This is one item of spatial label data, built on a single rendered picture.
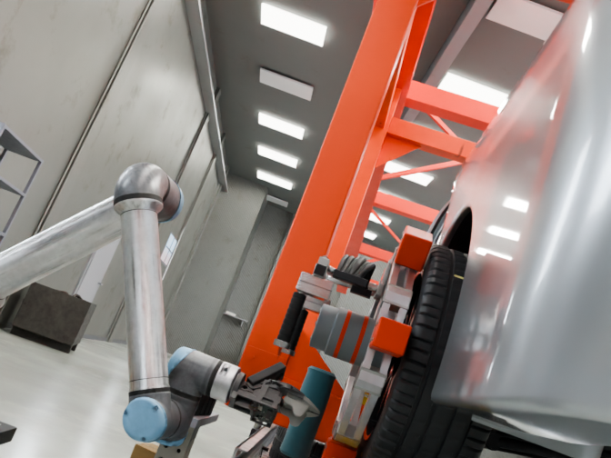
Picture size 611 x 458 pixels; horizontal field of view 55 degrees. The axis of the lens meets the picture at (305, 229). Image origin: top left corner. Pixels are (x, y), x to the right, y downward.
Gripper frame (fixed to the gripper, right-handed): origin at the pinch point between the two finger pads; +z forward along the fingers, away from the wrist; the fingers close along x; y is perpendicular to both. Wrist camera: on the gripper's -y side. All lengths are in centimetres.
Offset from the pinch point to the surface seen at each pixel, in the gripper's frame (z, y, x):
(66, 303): -331, -391, -412
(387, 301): 7.8, -17.7, 24.8
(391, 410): 16.4, 0.2, 9.1
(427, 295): 16.1, -18.5, 29.7
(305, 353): -10, -57, -37
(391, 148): -10, -320, -57
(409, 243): 8.7, -33.3, 33.3
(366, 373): 8.6, -5.0, 12.1
